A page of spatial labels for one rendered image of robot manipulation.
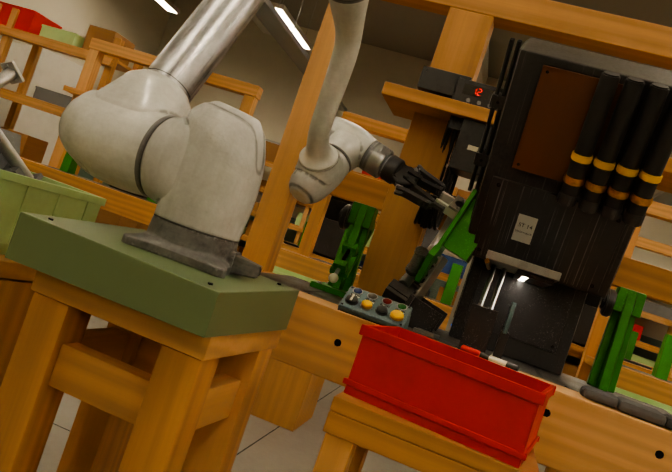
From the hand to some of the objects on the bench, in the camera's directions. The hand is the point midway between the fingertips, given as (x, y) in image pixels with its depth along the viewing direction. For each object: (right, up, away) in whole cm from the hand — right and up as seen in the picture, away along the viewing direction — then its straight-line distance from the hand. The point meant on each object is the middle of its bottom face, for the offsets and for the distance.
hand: (449, 205), depth 183 cm
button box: (-23, -30, -30) cm, 48 cm away
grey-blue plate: (+7, -36, -24) cm, 44 cm away
